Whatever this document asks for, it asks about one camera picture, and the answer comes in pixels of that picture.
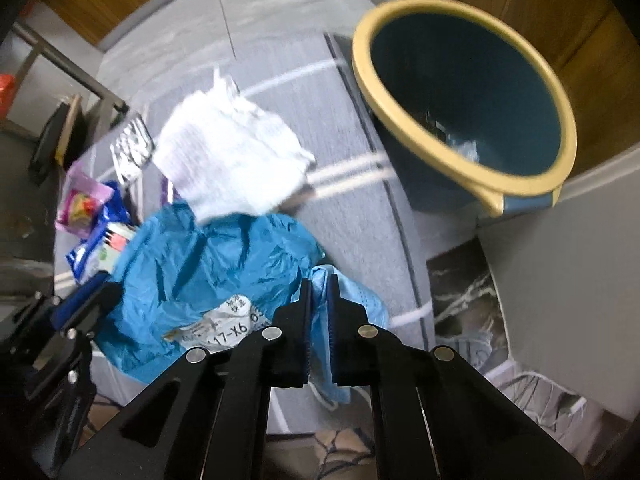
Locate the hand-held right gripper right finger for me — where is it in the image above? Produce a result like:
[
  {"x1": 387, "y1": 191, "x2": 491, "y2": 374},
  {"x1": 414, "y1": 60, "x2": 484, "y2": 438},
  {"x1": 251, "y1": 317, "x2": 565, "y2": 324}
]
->
[{"x1": 326, "y1": 275, "x2": 586, "y2": 480}]

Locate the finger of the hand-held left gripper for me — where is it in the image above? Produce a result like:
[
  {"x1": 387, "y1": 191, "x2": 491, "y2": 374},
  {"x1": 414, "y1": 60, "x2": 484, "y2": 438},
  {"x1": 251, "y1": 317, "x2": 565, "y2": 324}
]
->
[
  {"x1": 0, "y1": 294, "x2": 63, "y2": 361},
  {"x1": 30, "y1": 281, "x2": 123, "y2": 467}
]

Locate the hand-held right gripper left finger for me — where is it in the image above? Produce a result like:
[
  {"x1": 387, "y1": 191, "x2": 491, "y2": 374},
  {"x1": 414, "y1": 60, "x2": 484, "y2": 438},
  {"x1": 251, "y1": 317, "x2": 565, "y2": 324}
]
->
[{"x1": 60, "y1": 277, "x2": 313, "y2": 480}]

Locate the blue face mask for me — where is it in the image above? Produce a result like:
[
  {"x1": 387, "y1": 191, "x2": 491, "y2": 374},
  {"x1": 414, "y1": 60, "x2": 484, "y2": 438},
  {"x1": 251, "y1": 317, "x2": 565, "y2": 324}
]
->
[{"x1": 305, "y1": 264, "x2": 390, "y2": 411}]

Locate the blue wet wipe packet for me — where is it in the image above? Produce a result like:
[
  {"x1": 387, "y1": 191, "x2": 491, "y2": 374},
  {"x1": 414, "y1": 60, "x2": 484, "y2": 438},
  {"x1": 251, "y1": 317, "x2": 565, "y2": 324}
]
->
[{"x1": 66, "y1": 182, "x2": 141, "y2": 286}]

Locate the pink snack packet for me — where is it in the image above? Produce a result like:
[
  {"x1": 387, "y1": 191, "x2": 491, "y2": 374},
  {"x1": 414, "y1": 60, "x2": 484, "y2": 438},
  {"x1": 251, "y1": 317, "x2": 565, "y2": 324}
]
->
[{"x1": 54, "y1": 162, "x2": 115, "y2": 237}]

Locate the blue plastic mailing bag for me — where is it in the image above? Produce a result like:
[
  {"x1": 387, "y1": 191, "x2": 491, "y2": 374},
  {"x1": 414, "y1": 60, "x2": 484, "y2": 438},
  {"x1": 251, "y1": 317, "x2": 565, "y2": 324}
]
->
[{"x1": 95, "y1": 200, "x2": 328, "y2": 386}]

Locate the white tissue paper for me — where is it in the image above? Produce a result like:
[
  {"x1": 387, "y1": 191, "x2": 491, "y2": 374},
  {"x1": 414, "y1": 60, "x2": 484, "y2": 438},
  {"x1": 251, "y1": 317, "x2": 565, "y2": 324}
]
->
[{"x1": 151, "y1": 67, "x2": 317, "y2": 222}]

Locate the blue bin with yellow rim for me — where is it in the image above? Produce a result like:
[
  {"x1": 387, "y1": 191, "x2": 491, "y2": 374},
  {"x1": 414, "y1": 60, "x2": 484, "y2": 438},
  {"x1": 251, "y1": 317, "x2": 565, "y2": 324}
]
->
[{"x1": 351, "y1": 0, "x2": 578, "y2": 218}]

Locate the silver foil packet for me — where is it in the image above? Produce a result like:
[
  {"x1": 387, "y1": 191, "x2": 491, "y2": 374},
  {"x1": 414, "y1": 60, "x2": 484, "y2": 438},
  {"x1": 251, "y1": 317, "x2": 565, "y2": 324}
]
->
[{"x1": 110, "y1": 117, "x2": 155, "y2": 186}]

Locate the flat black object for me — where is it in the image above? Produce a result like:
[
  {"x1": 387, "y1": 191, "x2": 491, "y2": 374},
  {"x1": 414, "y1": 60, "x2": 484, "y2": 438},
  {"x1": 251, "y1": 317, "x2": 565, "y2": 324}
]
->
[{"x1": 29, "y1": 105, "x2": 86, "y2": 183}]

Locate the wooden board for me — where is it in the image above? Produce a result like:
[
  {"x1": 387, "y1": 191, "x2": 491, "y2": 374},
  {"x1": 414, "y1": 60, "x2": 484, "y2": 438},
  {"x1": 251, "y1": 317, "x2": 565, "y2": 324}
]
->
[{"x1": 55, "y1": 94, "x2": 84, "y2": 166}]

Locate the red plastic bag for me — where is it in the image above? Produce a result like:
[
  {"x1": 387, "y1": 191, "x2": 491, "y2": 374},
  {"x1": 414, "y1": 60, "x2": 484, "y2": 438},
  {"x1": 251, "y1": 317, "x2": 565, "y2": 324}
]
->
[{"x1": 0, "y1": 74, "x2": 18, "y2": 121}]

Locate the metal rack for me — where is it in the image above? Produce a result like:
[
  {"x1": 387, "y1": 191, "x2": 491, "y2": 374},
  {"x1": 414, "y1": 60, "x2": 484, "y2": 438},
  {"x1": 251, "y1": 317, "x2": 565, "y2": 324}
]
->
[{"x1": 0, "y1": 22, "x2": 128, "y2": 141}]

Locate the wooden cabinet with grey plinth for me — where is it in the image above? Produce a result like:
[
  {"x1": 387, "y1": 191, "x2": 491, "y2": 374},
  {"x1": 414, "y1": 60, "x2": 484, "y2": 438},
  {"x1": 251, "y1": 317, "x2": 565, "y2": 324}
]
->
[{"x1": 430, "y1": 0, "x2": 640, "y2": 421}]

